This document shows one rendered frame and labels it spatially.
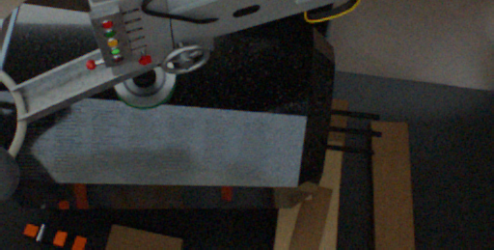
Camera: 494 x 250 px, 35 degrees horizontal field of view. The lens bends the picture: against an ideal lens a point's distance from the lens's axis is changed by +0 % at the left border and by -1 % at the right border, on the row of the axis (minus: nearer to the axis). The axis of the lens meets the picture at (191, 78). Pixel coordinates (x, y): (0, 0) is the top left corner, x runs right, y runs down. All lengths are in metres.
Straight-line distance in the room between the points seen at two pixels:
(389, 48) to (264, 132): 1.27
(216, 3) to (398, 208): 1.54
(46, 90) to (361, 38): 1.72
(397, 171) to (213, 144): 1.04
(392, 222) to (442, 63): 0.85
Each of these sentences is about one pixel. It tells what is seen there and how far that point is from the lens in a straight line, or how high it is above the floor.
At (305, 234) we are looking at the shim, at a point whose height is 0.21.
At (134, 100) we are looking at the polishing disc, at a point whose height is 0.90.
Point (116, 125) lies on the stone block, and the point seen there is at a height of 0.80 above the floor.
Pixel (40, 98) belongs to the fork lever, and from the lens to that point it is 2.61.
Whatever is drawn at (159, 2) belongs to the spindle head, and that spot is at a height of 1.52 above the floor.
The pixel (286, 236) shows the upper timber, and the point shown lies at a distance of 3.17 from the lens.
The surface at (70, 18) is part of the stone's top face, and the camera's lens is 2.83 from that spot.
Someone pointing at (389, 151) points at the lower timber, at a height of 0.08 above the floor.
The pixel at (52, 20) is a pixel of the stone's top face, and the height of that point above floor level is 0.87.
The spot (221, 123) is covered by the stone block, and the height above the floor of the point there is 0.83.
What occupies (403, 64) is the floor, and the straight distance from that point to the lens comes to 3.74.
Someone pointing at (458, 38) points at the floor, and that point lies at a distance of 3.87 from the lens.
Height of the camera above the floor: 3.27
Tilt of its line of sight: 64 degrees down
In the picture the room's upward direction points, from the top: 6 degrees counter-clockwise
